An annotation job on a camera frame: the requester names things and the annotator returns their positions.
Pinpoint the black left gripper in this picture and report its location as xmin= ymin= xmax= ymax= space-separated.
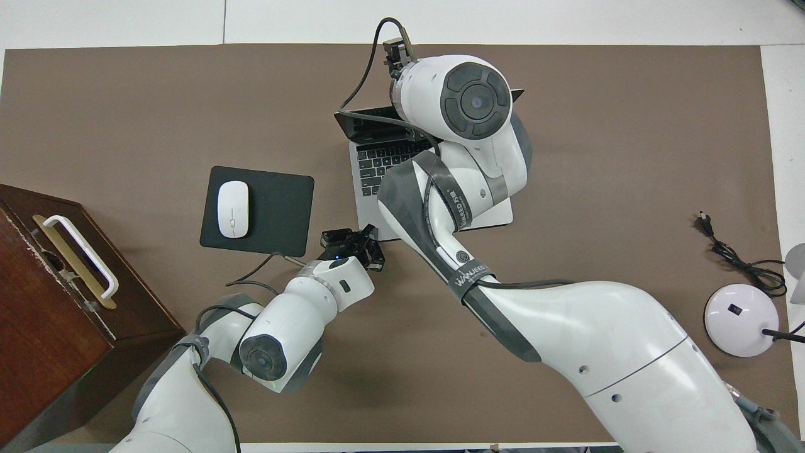
xmin=318 ymin=223 xmax=386 ymax=271

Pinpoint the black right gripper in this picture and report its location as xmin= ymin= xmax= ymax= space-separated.
xmin=382 ymin=38 xmax=413 ymax=77

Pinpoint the silver laptop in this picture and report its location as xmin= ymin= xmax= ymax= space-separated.
xmin=334 ymin=88 xmax=526 ymax=243

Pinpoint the black mouse pad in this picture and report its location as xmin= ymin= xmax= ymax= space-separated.
xmin=199 ymin=165 xmax=315 ymax=258

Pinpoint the white computer mouse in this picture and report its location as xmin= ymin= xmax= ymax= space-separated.
xmin=217 ymin=181 xmax=250 ymax=239

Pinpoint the brown table mat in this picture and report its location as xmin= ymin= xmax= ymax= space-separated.
xmin=0 ymin=44 xmax=801 ymax=444

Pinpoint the dark brown wooden box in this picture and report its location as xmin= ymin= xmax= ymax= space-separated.
xmin=0 ymin=183 xmax=186 ymax=450

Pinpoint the white desk lamp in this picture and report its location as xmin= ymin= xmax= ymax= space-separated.
xmin=704 ymin=242 xmax=805 ymax=358

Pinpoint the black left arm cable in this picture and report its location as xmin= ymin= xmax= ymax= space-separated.
xmin=189 ymin=252 xmax=310 ymax=453

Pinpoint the white box handle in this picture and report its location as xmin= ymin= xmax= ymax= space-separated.
xmin=42 ymin=215 xmax=119 ymax=299

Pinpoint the brass box handle plate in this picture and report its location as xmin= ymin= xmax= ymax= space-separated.
xmin=33 ymin=214 xmax=118 ymax=310

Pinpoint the black lamp power cable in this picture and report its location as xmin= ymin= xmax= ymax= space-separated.
xmin=697 ymin=212 xmax=788 ymax=298

